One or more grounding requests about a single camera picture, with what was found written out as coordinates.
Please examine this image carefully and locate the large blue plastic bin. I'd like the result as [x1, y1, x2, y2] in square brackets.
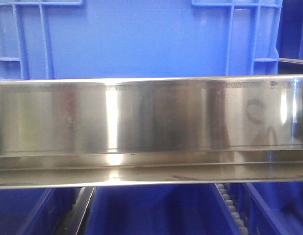
[0, 0, 282, 80]

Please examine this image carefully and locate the lower middle blue bin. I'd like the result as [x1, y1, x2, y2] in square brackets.
[85, 184, 240, 235]

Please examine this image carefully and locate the white roller conveyor track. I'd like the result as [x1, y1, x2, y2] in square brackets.
[215, 184, 249, 235]

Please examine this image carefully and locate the lower right blue bin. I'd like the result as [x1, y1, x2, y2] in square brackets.
[226, 182, 303, 235]

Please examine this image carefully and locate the upper right blue bin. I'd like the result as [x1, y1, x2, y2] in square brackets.
[277, 0, 303, 60]

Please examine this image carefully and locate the lower left blue bin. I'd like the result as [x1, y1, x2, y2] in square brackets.
[0, 188, 79, 235]

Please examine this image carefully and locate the stainless steel shelf rail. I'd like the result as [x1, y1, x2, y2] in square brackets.
[0, 74, 303, 189]

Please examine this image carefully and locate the left metal divider rail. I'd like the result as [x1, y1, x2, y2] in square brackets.
[54, 187, 96, 235]

